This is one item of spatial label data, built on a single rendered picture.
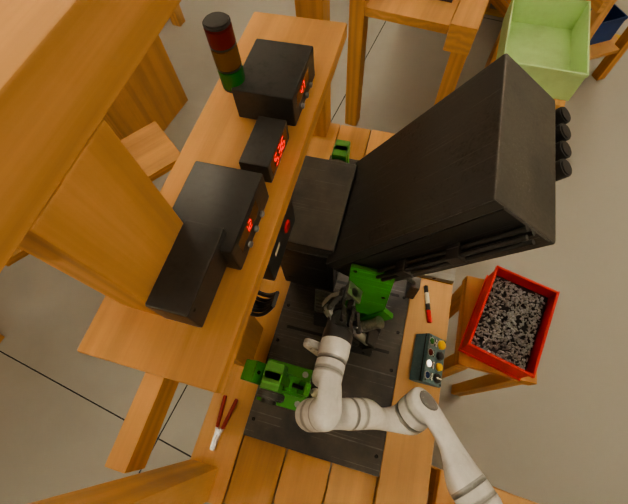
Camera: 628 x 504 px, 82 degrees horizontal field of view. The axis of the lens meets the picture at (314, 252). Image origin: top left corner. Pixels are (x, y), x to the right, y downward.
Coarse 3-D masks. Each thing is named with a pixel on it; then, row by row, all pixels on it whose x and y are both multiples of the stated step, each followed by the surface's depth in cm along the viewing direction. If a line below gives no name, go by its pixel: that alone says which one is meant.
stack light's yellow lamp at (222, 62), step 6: (234, 48) 67; (216, 54) 67; (222, 54) 66; (228, 54) 67; (234, 54) 67; (216, 60) 68; (222, 60) 67; (228, 60) 68; (234, 60) 68; (240, 60) 70; (216, 66) 70; (222, 66) 69; (228, 66) 69; (234, 66) 69; (240, 66) 71; (222, 72) 70; (228, 72) 70; (234, 72) 70
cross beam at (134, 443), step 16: (144, 384) 82; (160, 384) 82; (176, 384) 89; (144, 400) 81; (160, 400) 83; (128, 416) 80; (144, 416) 80; (160, 416) 85; (128, 432) 78; (144, 432) 79; (112, 448) 77; (128, 448) 77; (144, 448) 81; (112, 464) 76; (128, 464) 76; (144, 464) 82
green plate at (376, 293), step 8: (352, 264) 93; (352, 272) 94; (360, 272) 93; (368, 272) 92; (376, 272) 91; (384, 272) 91; (352, 280) 97; (360, 280) 96; (368, 280) 95; (376, 280) 94; (392, 280) 92; (360, 288) 98; (368, 288) 97; (376, 288) 96; (384, 288) 95; (368, 296) 100; (376, 296) 99; (384, 296) 98; (360, 304) 104; (368, 304) 103; (376, 304) 102; (384, 304) 101; (360, 312) 108; (368, 312) 106
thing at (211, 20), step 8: (208, 16) 64; (216, 16) 63; (224, 16) 63; (208, 24) 63; (216, 24) 62; (224, 24) 62; (208, 32) 63; (216, 32) 63; (224, 32) 63; (232, 32) 65; (208, 40) 65; (216, 40) 64; (224, 40) 64; (232, 40) 65; (216, 48) 65; (224, 48) 65; (232, 48) 66
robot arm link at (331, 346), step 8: (328, 336) 87; (304, 344) 90; (312, 344) 90; (320, 344) 87; (328, 344) 85; (336, 344) 85; (344, 344) 86; (312, 352) 92; (320, 352) 85; (328, 352) 84; (336, 352) 84; (344, 352) 85; (344, 360) 84
